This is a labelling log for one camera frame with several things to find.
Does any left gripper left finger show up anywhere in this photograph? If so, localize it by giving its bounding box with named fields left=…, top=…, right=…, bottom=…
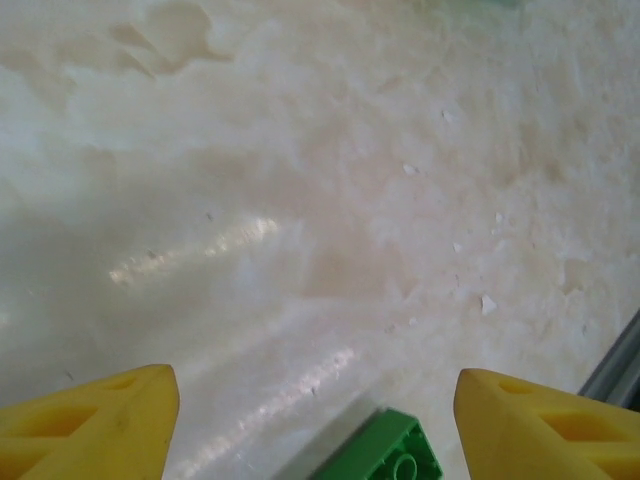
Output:
left=0, top=363, right=182, bottom=480

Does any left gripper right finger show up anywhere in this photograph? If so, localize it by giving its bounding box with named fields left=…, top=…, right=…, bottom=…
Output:
left=454, top=367, right=640, bottom=480

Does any long green lego brick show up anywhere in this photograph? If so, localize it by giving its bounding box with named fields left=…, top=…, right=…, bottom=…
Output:
left=309, top=407, right=444, bottom=480

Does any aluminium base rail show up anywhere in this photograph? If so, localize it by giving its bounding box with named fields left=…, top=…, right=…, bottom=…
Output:
left=576, top=306, right=640, bottom=417

